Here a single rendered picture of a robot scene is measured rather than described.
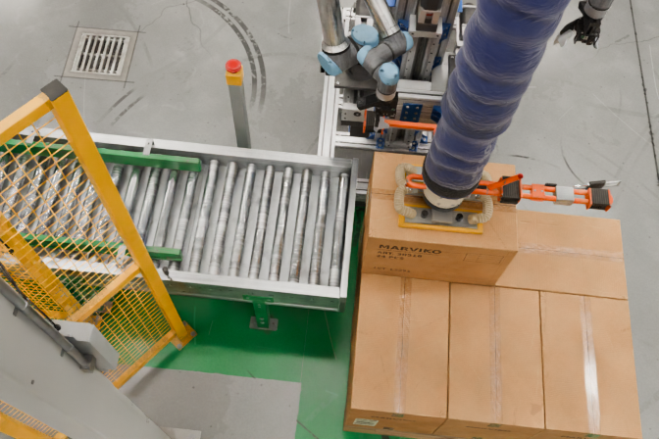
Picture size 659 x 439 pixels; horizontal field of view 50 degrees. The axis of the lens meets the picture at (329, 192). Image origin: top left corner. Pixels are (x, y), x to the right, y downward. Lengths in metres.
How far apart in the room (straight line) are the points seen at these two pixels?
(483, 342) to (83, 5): 3.24
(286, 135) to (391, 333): 1.52
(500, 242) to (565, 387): 0.70
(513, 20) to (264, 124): 2.51
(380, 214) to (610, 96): 2.22
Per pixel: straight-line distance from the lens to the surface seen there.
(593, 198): 2.96
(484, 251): 2.93
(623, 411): 3.31
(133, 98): 4.41
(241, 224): 3.30
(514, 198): 2.85
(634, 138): 4.61
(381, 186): 2.95
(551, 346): 3.28
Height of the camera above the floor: 3.53
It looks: 62 degrees down
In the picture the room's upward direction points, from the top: 5 degrees clockwise
